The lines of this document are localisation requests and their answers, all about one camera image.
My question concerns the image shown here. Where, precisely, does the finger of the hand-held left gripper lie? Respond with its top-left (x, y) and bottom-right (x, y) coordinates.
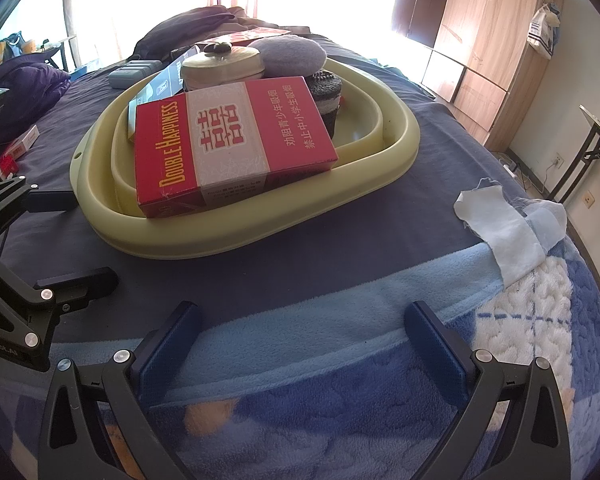
top-left (0, 247), bottom-right (120, 357)
top-left (0, 175), bottom-right (77, 226)

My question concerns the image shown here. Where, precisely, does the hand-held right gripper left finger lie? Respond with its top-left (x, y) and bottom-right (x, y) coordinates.
top-left (39, 301), bottom-right (204, 480)

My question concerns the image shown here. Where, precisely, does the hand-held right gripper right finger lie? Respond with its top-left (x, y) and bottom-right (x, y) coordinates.
top-left (404, 301), bottom-right (572, 480)

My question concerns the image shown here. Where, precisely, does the dark rectangular box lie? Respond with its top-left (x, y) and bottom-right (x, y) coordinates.
top-left (137, 46), bottom-right (201, 111)

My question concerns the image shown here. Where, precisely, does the yellow plastic basin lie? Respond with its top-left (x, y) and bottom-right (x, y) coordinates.
top-left (70, 55), bottom-right (421, 261)

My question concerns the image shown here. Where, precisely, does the large red carton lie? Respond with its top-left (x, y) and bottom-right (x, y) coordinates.
top-left (134, 77), bottom-right (340, 219)

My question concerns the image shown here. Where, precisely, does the cream round tin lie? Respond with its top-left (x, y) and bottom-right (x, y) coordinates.
top-left (181, 40), bottom-right (266, 93)

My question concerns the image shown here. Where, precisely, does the black foam cylinder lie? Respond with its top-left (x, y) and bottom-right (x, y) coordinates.
top-left (305, 71), bottom-right (345, 138)

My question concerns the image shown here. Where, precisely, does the round purple-blue plush toy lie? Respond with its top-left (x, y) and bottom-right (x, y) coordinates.
top-left (245, 34), bottom-right (328, 80)

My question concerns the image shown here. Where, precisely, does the small white red pack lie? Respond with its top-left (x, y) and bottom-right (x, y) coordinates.
top-left (2, 125), bottom-right (41, 161)

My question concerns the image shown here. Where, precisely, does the blue checked blanket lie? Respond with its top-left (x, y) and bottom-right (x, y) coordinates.
top-left (0, 232), bottom-right (600, 480)

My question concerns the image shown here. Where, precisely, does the purple padded jacket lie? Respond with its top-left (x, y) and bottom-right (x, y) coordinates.
top-left (0, 55), bottom-right (73, 126)

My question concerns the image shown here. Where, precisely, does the white cloth piece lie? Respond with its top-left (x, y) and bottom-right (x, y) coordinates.
top-left (454, 178), bottom-right (568, 286)

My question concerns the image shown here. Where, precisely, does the grey power adapter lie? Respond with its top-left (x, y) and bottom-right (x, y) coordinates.
top-left (109, 60), bottom-right (163, 90)

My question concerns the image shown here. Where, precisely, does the dark purple cloth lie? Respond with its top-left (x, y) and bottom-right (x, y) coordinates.
top-left (132, 6), bottom-right (231, 61)

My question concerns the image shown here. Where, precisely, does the brown jacket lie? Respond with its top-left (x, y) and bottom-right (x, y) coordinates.
top-left (225, 6), bottom-right (281, 31)

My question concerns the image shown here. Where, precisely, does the wooden wardrobe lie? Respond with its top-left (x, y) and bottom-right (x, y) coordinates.
top-left (390, 0), bottom-right (566, 153)

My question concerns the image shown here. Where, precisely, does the white hanging bag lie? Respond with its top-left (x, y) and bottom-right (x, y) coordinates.
top-left (527, 2), bottom-right (563, 60)

